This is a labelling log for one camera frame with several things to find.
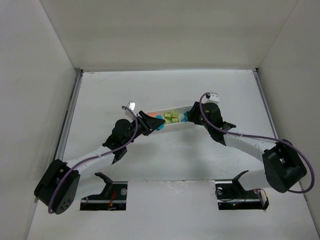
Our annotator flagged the blue lego brick pair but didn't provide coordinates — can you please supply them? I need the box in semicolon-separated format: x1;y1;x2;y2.
180;111;188;122

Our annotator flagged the blue lego block cluster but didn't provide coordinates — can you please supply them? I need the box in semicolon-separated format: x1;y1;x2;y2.
156;122;166;131

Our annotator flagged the green lego brick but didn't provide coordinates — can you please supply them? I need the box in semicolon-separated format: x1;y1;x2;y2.
163;111;180;124

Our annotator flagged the orange round lego piece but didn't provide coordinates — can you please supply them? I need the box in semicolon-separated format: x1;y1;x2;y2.
147;112;163;119

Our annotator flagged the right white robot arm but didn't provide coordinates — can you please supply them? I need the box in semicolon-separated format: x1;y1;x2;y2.
185;101;307;193

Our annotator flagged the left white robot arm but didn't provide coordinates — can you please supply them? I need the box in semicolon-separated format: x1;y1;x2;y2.
34;106;165;215

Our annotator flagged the white three-compartment tray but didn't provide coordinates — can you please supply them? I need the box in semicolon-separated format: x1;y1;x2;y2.
146;105;196;135

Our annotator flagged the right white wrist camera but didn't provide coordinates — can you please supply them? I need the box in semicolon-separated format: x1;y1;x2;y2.
206;92;220;104

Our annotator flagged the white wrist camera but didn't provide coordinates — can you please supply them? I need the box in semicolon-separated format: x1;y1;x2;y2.
123;101;136;120
206;92;220;104

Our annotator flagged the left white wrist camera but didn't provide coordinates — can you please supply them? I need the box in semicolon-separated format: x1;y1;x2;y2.
123;101;136;120

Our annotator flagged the right aluminium rail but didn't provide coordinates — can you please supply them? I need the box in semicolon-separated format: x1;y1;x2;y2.
252;68;279;139

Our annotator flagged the aluminium rail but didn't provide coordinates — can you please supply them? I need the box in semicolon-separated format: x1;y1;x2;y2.
47;68;84;167
252;68;279;139

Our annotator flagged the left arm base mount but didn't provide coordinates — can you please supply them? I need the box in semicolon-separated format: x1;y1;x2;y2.
79;172;128;211

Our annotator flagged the left aluminium rail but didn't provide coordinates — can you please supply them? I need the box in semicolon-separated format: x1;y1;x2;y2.
47;68;84;167

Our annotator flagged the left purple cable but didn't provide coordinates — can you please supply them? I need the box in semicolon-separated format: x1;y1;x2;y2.
47;105;140;215

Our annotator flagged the purple cable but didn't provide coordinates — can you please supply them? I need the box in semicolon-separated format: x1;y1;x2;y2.
198;92;315;194
47;105;140;215

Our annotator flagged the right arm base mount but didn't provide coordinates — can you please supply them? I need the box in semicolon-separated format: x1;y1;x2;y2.
214;170;270;211

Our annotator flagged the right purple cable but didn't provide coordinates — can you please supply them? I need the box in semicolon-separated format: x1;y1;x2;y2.
198;92;315;194

